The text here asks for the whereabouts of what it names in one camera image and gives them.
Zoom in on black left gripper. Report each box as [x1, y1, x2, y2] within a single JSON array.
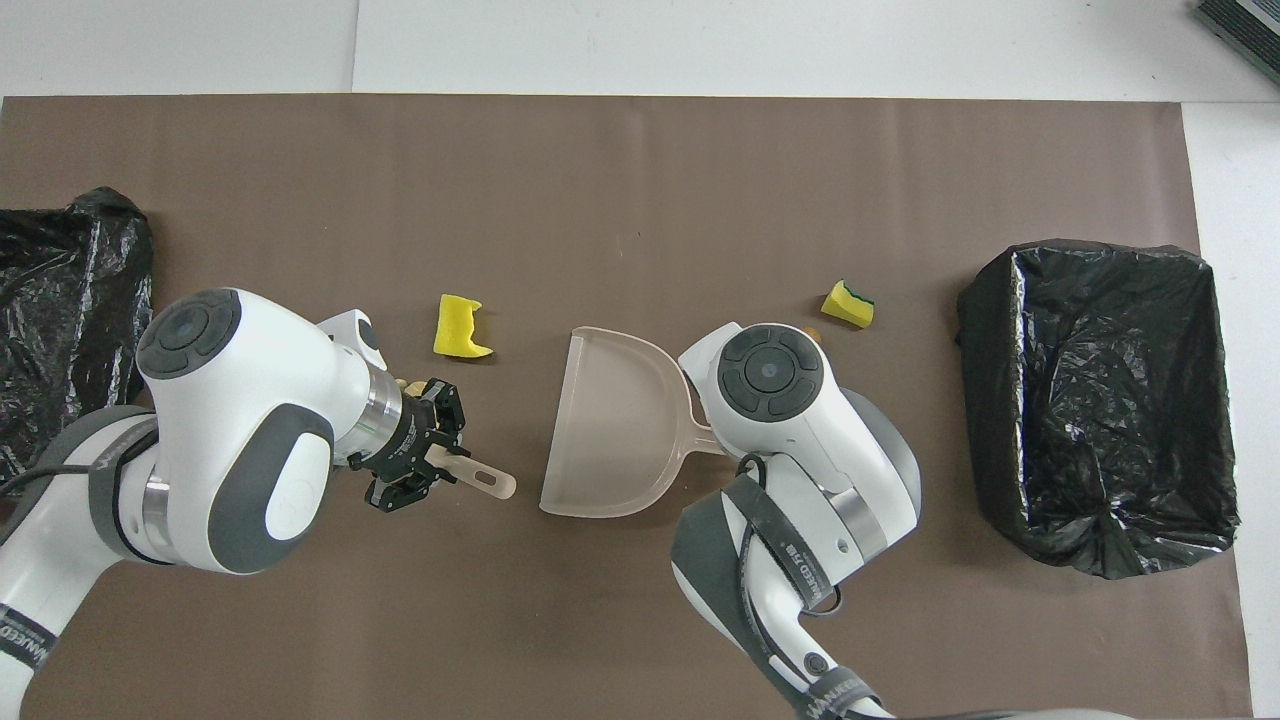
[[350, 378, 467, 514]]

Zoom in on beige hand brush black bristles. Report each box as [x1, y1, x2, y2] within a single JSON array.
[[428, 455, 518, 501]]

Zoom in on notched yellow sponge piece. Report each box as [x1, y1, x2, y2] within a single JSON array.
[[433, 293, 495, 360]]

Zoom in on beige plastic dustpan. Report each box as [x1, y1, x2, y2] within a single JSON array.
[[540, 326, 726, 519]]

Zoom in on yellow sponge with green pad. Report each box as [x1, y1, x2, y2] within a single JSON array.
[[821, 279, 876, 330]]

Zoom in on bin lined with black bag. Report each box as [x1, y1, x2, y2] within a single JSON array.
[[0, 187, 156, 491], [957, 239, 1242, 581]]

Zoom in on brown paper table mat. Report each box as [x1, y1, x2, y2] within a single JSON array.
[[0, 95, 1253, 720]]

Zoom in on dark ribbed device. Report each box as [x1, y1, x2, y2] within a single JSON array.
[[1195, 0, 1280, 86]]

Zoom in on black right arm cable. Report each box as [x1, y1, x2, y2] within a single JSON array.
[[735, 452, 881, 720]]

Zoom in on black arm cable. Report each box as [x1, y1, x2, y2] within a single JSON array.
[[0, 428, 161, 501], [735, 452, 881, 720]]

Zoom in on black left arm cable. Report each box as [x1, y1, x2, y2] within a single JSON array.
[[0, 428, 161, 501]]

